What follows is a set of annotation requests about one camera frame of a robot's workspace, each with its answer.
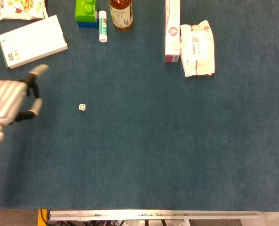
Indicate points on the white wet wipes pack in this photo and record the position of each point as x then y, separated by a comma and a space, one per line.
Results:
197, 48

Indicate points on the amber liquid glass bottle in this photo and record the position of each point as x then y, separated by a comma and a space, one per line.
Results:
121, 15

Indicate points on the white flat cardboard box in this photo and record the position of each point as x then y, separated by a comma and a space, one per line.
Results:
33, 41

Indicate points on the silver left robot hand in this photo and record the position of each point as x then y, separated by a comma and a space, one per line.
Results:
8, 99

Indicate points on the tall white pink carton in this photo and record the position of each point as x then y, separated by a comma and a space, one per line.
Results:
172, 33

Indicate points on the green toy building block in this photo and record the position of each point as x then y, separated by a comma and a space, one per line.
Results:
85, 10

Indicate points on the small white die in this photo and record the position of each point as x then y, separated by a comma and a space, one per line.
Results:
82, 107

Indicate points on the white glue stick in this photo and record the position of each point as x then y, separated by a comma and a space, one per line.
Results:
103, 27

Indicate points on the teal felt table mat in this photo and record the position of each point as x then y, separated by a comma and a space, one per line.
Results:
139, 153

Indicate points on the snack chip bag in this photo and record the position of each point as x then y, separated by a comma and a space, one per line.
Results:
15, 8

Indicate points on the blue toy building block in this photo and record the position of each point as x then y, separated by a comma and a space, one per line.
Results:
87, 24

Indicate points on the aluminium frame rail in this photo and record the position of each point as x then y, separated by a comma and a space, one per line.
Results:
153, 214

